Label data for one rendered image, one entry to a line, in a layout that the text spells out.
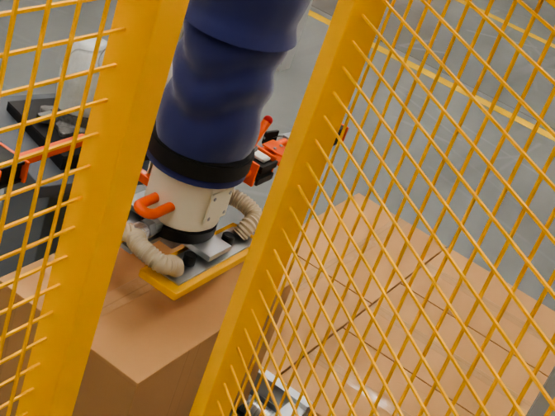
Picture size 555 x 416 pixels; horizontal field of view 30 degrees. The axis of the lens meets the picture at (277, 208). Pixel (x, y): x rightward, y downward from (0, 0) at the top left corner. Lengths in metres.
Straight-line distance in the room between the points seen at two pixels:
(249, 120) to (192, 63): 0.16
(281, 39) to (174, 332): 0.68
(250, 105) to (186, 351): 0.54
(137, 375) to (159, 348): 0.11
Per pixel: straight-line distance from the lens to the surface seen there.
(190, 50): 2.02
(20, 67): 5.35
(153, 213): 2.11
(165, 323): 2.26
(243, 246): 2.31
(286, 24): 1.98
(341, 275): 3.41
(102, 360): 2.14
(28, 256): 3.36
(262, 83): 2.03
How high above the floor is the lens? 2.32
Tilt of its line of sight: 29 degrees down
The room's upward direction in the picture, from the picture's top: 20 degrees clockwise
